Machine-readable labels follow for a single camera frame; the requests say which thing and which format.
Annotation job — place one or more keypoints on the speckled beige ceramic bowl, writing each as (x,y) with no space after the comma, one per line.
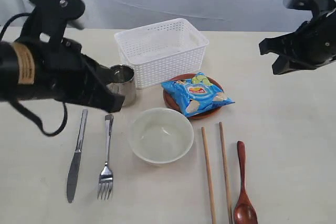
(160,136)

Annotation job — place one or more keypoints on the blue potato chips bag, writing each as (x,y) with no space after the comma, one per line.
(196,94)

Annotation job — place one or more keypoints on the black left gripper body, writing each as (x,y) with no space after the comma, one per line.
(67,75)

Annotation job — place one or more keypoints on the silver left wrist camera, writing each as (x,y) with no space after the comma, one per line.
(51,17)

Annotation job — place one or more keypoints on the brown wooden handled spoon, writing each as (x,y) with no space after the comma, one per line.
(244,212)

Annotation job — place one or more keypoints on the wooden chopstick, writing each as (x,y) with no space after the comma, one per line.
(226,175)
(209,177)

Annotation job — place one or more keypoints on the stainless steel cup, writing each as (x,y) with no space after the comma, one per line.
(121,80)

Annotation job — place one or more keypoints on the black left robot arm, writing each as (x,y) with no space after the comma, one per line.
(32,69)

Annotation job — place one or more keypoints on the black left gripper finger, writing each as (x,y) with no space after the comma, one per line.
(100,97)
(104,73)

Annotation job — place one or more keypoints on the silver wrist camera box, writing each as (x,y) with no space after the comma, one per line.
(318,8)

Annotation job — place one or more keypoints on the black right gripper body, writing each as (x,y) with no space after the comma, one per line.
(313,44)

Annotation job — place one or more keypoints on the terracotta brown plate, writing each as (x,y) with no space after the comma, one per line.
(171,104)

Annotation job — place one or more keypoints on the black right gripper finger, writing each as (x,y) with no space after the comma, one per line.
(281,45)
(283,65)

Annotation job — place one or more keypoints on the stainless steel fork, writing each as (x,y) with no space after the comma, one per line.
(105,182)

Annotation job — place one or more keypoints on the white perforated plastic basket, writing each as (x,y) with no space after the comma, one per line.
(161,51)

